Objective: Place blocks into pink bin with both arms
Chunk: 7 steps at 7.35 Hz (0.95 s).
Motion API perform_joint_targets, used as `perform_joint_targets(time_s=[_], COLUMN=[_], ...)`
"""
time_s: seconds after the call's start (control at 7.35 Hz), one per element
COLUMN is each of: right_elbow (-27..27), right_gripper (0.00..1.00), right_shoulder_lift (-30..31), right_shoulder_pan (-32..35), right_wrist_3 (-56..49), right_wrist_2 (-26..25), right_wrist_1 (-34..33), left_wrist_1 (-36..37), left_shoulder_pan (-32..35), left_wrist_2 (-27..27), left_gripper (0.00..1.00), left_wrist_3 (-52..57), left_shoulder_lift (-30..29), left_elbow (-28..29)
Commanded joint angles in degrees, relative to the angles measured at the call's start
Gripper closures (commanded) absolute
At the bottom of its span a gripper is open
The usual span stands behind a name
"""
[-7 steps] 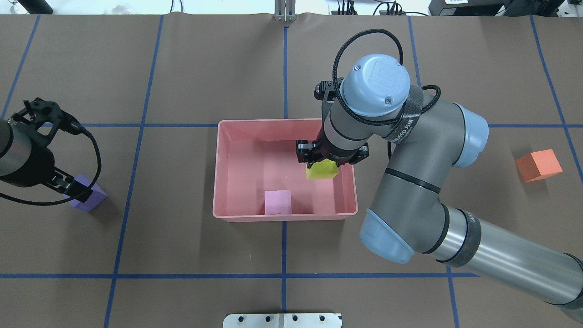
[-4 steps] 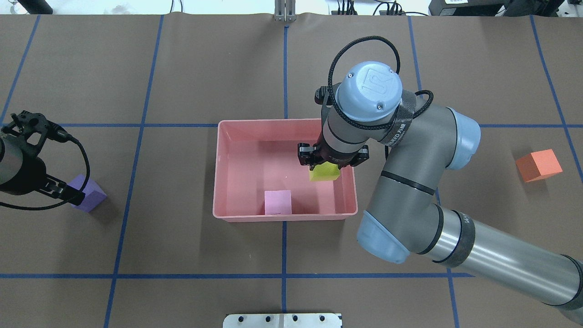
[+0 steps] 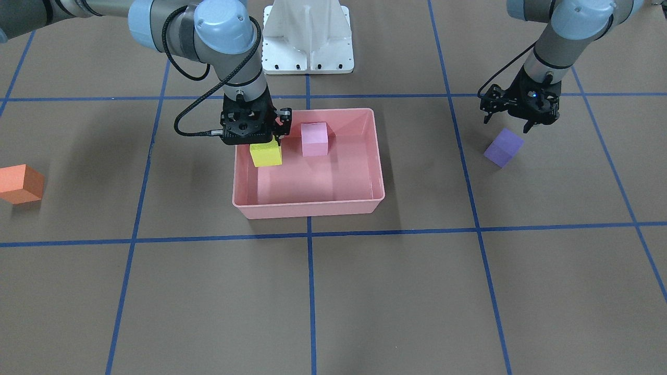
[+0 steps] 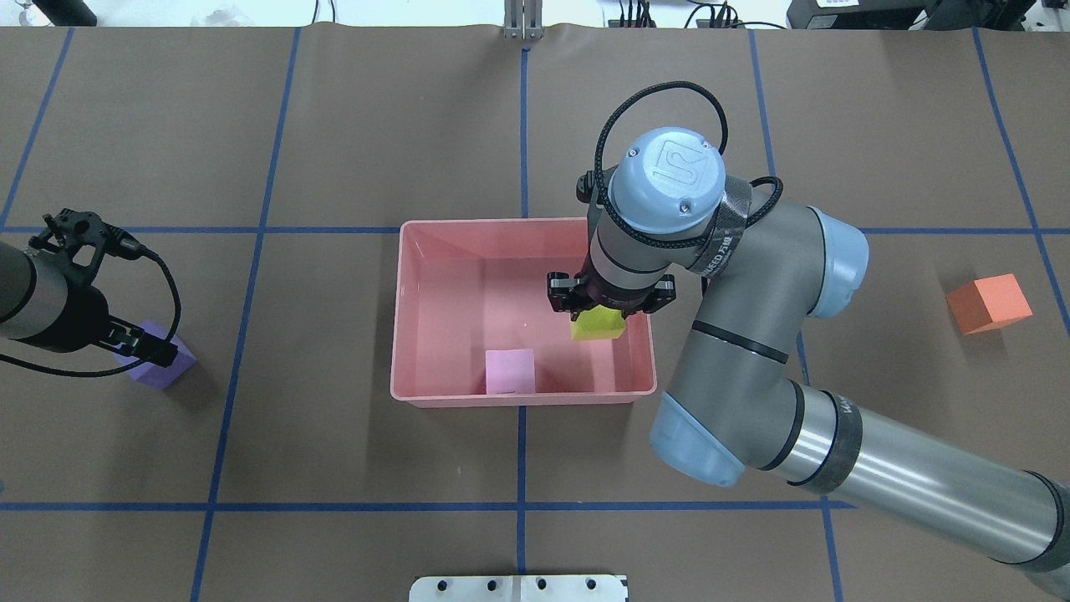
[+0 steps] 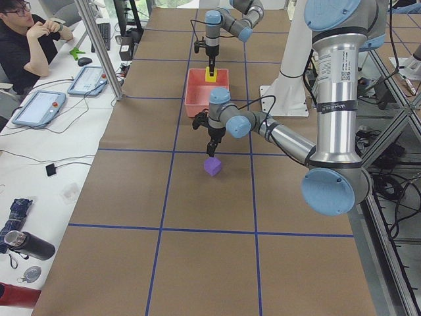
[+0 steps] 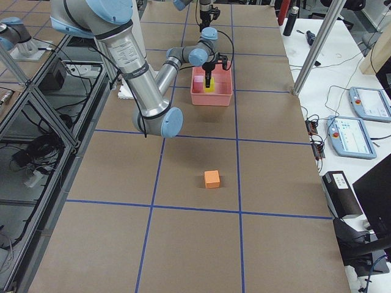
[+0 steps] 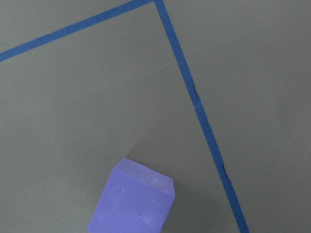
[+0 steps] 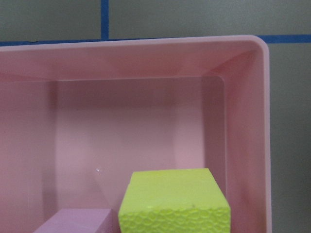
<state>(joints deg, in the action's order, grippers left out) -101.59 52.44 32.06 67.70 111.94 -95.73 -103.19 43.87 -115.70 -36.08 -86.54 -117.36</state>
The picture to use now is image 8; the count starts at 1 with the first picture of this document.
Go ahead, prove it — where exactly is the yellow foam block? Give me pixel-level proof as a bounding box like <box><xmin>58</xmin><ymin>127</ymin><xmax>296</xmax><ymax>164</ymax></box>
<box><xmin>118</xmin><ymin>168</ymin><xmax>231</xmax><ymax>233</ymax></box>

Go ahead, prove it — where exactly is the pink foam block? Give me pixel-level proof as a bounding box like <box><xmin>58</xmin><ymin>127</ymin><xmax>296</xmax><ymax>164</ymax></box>
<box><xmin>35</xmin><ymin>208</ymin><xmax>113</xmax><ymax>233</ymax></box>

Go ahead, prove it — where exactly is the pink plastic bin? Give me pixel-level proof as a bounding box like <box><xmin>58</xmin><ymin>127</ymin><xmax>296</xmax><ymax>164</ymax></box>
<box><xmin>0</xmin><ymin>35</ymin><xmax>272</xmax><ymax>233</ymax></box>

